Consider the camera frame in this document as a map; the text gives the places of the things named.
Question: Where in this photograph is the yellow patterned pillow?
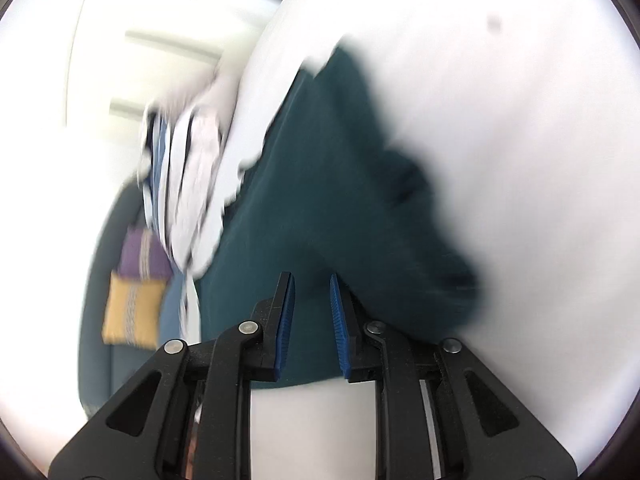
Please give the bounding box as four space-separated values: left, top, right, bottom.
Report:
101 273 167 349

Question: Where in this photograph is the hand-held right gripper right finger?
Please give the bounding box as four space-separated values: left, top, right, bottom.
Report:
329 273 577 480

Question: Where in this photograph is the white bed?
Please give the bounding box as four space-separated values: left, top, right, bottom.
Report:
190 0 640 480

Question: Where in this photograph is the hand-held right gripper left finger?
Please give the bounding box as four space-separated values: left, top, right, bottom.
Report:
49 271 297 480

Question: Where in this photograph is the grey green headboard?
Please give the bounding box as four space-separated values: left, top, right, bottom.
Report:
76 180 201 418

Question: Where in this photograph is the white wardrobe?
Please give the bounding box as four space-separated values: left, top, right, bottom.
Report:
64 0 283 188

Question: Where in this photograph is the dark green sweater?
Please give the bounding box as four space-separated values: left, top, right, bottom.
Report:
199 45 482 392

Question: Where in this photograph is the purple patterned pillow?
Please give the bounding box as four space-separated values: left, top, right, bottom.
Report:
119 226 174 282

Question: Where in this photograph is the folded white blue duvet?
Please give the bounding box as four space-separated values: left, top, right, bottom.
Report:
137 62 247 282

